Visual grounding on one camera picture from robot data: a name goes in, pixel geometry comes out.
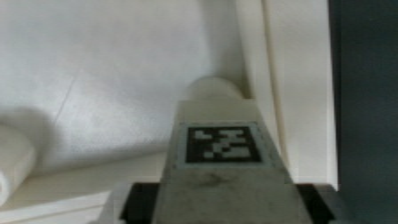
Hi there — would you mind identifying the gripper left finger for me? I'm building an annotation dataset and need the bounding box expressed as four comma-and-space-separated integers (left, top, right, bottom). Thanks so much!
119, 183, 160, 224

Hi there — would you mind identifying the white table leg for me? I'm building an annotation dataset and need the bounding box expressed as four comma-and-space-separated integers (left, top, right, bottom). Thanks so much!
153, 77, 312, 224

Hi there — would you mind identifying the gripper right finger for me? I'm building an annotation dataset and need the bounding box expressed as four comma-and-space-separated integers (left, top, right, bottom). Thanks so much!
296, 183, 353, 224

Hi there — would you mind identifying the white square tabletop part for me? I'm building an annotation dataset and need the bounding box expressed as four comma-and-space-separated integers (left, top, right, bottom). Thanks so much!
0, 0, 337, 224

